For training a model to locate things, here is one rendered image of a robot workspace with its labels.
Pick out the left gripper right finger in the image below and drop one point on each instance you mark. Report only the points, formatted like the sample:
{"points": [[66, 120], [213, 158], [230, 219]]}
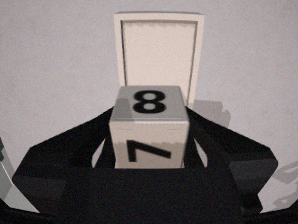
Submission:
{"points": [[251, 163]]}

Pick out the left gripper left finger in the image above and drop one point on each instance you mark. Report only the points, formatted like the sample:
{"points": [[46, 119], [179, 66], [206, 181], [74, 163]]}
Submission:
{"points": [[75, 147]]}

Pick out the beige calendar cube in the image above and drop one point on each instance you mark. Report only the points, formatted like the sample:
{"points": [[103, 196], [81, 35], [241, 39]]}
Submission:
{"points": [[149, 127]]}

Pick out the cream rectangular tray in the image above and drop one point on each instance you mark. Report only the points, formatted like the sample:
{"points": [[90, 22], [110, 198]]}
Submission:
{"points": [[159, 48]]}

